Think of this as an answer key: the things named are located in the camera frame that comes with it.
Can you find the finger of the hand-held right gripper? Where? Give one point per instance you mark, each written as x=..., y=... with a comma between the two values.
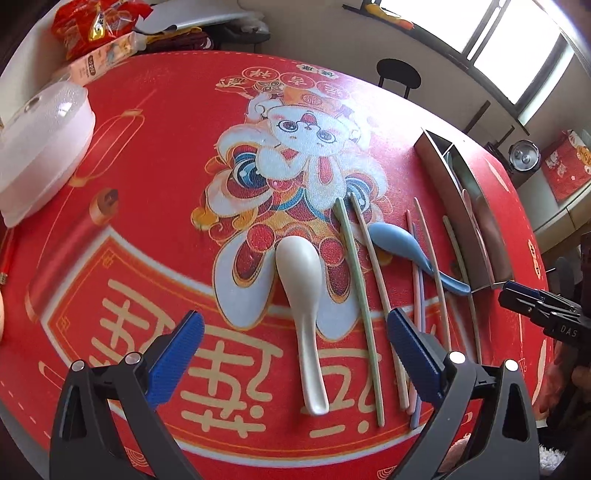
x=521, y=295

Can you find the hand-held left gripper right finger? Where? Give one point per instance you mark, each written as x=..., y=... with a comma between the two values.
x=415, y=355

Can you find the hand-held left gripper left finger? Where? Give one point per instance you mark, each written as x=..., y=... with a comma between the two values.
x=178, y=355

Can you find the pink chopstick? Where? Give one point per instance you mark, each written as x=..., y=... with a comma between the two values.
x=412, y=258

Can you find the beige chopstick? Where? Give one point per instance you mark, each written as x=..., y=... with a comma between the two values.
x=431, y=258
x=371, y=258

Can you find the green chopstick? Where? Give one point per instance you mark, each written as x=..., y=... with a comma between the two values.
x=353, y=258

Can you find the light blue spoon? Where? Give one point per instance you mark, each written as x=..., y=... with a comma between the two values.
x=392, y=240

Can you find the stainless steel utensil holder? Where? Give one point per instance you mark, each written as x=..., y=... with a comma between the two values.
x=443, y=175

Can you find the white spoon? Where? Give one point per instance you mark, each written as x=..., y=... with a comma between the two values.
x=298, y=267

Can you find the cream refrigerator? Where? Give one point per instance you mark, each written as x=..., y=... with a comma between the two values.
x=554, y=221

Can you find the red printed cloth cover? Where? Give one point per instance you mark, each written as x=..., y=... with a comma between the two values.
x=565, y=168

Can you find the red printed table mat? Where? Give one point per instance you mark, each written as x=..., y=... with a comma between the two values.
x=161, y=184

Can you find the red stick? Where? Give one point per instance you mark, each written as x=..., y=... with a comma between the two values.
x=8, y=254

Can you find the white plastic lidded container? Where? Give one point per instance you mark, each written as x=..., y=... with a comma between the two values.
x=41, y=147

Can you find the dark framed window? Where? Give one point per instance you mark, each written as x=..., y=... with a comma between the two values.
x=517, y=46

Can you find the pink tissue pack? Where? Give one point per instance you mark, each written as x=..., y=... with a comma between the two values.
x=92, y=60

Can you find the yellow packet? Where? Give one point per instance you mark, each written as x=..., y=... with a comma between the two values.
x=388, y=11

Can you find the dark red clothes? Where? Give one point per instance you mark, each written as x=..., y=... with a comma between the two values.
x=184, y=40

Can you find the white board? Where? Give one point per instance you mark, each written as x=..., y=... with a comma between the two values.
x=207, y=18

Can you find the red snack bag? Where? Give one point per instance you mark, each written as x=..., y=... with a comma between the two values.
x=92, y=23

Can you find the black metal frame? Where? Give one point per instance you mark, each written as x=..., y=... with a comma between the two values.
x=478, y=113

